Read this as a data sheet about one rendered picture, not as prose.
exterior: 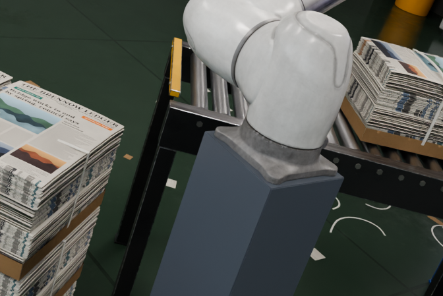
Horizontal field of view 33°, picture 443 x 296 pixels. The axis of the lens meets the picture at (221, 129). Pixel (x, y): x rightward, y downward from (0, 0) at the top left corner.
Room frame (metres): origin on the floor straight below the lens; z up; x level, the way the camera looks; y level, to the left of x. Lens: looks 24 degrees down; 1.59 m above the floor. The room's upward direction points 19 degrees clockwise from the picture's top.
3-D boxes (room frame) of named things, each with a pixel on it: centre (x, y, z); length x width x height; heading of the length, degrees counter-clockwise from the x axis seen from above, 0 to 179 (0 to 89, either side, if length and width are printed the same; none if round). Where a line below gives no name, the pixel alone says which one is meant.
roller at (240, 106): (2.11, -0.02, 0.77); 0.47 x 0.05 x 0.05; 10
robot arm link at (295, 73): (1.30, -0.10, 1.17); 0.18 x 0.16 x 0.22; 48
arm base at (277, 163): (1.31, -0.12, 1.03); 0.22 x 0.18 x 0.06; 137
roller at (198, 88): (2.09, 0.11, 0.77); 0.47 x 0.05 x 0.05; 10
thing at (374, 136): (2.16, -0.42, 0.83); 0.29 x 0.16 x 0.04; 16
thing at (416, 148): (2.19, -0.53, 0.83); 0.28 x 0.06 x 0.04; 16
